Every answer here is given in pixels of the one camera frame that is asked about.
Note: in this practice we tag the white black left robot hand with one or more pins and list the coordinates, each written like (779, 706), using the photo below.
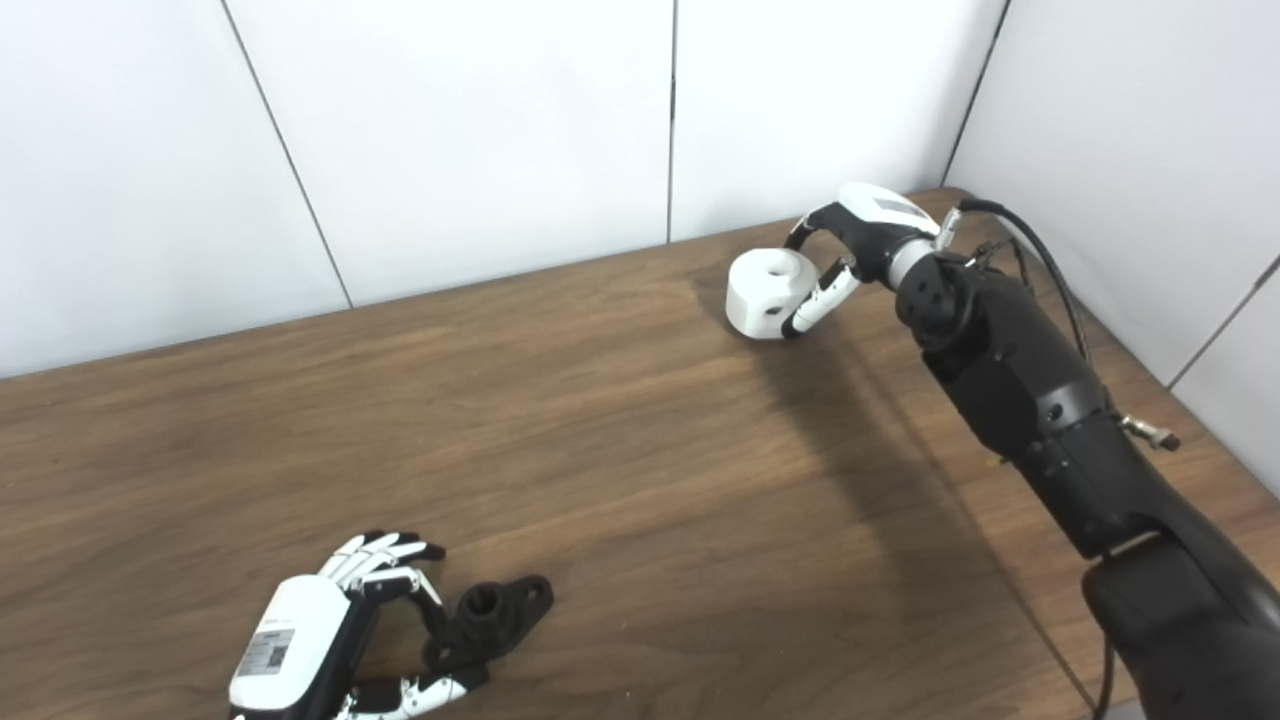
(290, 640)

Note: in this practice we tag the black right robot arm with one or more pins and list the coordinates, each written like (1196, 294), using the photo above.
(1030, 380)

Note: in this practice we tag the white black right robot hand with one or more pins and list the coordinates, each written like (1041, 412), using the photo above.
(870, 225)

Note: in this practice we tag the black flanged holder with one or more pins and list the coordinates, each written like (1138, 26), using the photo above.
(505, 615)

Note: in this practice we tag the round white piece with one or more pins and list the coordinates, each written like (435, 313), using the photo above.
(765, 295)

